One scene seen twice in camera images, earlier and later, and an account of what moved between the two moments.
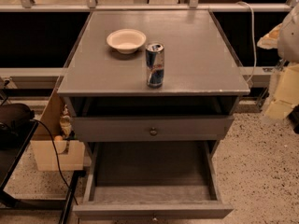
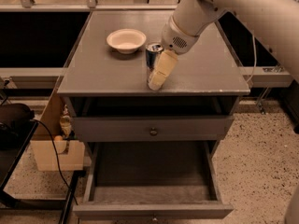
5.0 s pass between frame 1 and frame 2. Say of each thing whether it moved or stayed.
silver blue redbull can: stayed
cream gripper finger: moved
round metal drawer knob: stayed
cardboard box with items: stayed
